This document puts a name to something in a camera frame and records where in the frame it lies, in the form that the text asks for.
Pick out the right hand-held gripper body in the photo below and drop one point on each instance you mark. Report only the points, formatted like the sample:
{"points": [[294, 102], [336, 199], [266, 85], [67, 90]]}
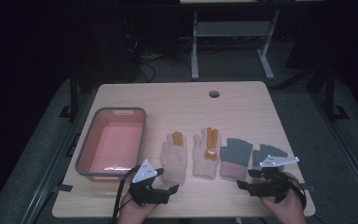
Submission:
{"points": [[275, 185]]}

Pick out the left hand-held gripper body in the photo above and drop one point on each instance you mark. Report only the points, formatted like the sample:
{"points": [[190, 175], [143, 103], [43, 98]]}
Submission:
{"points": [[149, 193]]}

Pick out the plain beige and orange glove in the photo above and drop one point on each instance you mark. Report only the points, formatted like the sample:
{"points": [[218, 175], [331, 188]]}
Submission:
{"points": [[174, 158]]}

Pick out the grey and pink fingerless glove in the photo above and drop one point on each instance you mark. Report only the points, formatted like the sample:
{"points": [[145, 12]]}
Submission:
{"points": [[234, 155], [273, 151]]}

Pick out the beige glove with bear face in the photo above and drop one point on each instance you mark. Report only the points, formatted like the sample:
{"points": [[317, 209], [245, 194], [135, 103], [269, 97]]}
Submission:
{"points": [[202, 165]]}

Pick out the pink basket with grey rim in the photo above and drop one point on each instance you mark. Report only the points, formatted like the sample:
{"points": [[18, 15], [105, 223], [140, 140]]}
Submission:
{"points": [[115, 146]]}

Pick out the person's left hand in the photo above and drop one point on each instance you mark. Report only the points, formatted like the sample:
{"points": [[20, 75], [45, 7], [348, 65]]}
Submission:
{"points": [[132, 213]]}

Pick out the person's right hand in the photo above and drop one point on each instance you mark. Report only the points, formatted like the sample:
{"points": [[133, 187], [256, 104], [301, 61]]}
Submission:
{"points": [[292, 210]]}

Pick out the black metal stand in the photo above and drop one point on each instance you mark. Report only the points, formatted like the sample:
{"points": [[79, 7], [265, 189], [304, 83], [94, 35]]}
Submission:
{"points": [[73, 93], [330, 93]]}

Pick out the grey metal rail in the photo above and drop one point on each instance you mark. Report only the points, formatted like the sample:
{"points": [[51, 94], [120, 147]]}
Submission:
{"points": [[54, 161], [345, 149]]}

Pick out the black table edge bracket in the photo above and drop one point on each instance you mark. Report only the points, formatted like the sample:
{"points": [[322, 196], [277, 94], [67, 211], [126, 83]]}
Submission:
{"points": [[62, 188]]}

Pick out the white metal desk frame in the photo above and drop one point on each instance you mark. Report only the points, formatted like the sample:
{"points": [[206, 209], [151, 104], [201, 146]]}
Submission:
{"points": [[233, 28]]}

